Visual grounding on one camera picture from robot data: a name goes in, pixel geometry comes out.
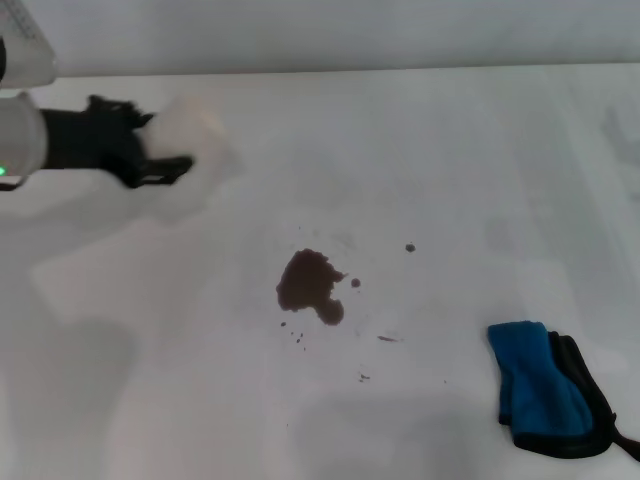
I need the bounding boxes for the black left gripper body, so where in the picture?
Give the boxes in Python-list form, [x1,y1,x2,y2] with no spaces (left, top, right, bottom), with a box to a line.
[42,96,152,190]

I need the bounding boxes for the blue rag with black trim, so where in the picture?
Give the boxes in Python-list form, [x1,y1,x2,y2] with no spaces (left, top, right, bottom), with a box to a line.
[487,320,640,449]

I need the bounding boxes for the white paper cup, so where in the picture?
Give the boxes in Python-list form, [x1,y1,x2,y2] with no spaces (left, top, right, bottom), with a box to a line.
[149,93,227,187]

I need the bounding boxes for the dark brown liquid puddle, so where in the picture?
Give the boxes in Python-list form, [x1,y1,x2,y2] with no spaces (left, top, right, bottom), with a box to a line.
[275,248,350,326]

